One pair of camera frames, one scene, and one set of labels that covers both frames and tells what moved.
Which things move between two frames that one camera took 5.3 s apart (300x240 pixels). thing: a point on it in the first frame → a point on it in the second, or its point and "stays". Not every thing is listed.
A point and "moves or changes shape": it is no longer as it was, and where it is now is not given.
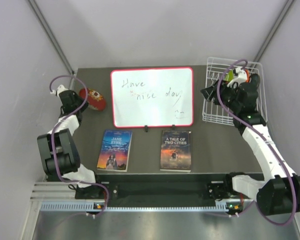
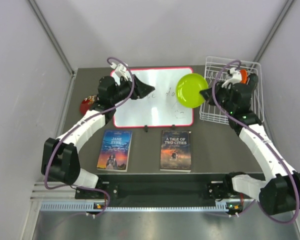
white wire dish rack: [216, 68] stays
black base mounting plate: [160, 192] stays
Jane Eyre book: [115, 150] stays
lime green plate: [230, 76] moves or changes shape
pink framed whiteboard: [152, 97] stays
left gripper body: [80, 104] → [122, 91]
